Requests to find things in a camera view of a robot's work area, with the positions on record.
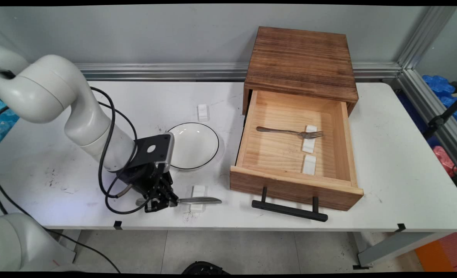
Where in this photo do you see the aluminium frame post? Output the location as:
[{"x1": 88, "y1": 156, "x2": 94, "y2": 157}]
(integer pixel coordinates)
[{"x1": 396, "y1": 6, "x2": 457, "y2": 71}]

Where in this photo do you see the silver table knife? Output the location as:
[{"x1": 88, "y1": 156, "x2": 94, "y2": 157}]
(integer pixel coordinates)
[{"x1": 136, "y1": 197, "x2": 223, "y2": 206}]

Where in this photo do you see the blue foam padding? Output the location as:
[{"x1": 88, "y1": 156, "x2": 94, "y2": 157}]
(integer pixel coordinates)
[
  {"x1": 423, "y1": 75, "x2": 457, "y2": 130},
  {"x1": 0, "y1": 95, "x2": 21, "y2": 150}
]

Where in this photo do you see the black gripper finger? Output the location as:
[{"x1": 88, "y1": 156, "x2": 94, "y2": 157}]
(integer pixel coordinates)
[
  {"x1": 144, "y1": 198, "x2": 171, "y2": 214},
  {"x1": 162, "y1": 181, "x2": 179, "y2": 205}
]

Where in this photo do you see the black round floor object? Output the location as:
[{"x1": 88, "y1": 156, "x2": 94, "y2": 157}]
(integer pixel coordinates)
[{"x1": 182, "y1": 261, "x2": 231, "y2": 275}]

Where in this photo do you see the light wooden drawer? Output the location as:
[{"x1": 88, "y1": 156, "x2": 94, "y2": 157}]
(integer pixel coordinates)
[{"x1": 229, "y1": 90, "x2": 364, "y2": 212}]

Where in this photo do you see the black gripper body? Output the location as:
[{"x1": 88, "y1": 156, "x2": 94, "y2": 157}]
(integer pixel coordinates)
[{"x1": 116, "y1": 163, "x2": 173, "y2": 198}]

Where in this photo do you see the dark wooden cabinet shell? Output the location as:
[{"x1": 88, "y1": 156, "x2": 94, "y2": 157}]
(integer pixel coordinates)
[{"x1": 242, "y1": 26, "x2": 359, "y2": 117}]

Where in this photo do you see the pink foam piece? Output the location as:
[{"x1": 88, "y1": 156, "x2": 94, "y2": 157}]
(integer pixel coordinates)
[{"x1": 433, "y1": 146, "x2": 457, "y2": 178}]

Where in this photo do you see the black tripod stand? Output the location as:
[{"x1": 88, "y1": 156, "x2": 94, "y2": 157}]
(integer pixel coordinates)
[{"x1": 423, "y1": 93, "x2": 457, "y2": 140}]

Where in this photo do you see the grey table leg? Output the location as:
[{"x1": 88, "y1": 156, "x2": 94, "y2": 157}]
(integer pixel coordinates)
[
  {"x1": 56, "y1": 229, "x2": 83, "y2": 264},
  {"x1": 353, "y1": 231, "x2": 457, "y2": 270}
]

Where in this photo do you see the orange box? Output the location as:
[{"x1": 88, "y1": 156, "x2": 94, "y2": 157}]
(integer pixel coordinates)
[{"x1": 415, "y1": 232, "x2": 457, "y2": 272}]

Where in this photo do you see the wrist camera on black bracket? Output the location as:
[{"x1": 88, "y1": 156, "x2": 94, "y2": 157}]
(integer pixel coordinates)
[{"x1": 129, "y1": 132, "x2": 175, "y2": 173}]

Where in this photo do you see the long aluminium frame rail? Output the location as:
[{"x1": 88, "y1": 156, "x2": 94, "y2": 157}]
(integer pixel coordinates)
[{"x1": 74, "y1": 62, "x2": 403, "y2": 83}]

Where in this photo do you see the black camera cable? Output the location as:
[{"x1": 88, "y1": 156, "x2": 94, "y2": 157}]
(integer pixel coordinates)
[{"x1": 90, "y1": 86, "x2": 117, "y2": 199}]

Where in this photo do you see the white plate with black rim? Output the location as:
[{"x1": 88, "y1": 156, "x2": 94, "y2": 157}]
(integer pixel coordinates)
[{"x1": 168, "y1": 122, "x2": 220, "y2": 171}]

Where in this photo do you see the silver fork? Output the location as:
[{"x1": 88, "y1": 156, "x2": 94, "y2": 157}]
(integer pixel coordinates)
[{"x1": 256, "y1": 126, "x2": 324, "y2": 140}]

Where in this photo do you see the short aluminium frame rail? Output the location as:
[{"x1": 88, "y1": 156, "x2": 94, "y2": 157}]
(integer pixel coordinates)
[{"x1": 395, "y1": 69, "x2": 457, "y2": 175}]

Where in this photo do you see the black drawer handle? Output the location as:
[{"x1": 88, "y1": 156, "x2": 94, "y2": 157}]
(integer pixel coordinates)
[{"x1": 251, "y1": 186, "x2": 328, "y2": 222}]

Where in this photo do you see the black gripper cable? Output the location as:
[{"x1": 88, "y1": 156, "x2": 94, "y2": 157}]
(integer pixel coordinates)
[{"x1": 0, "y1": 101, "x2": 151, "y2": 273}]

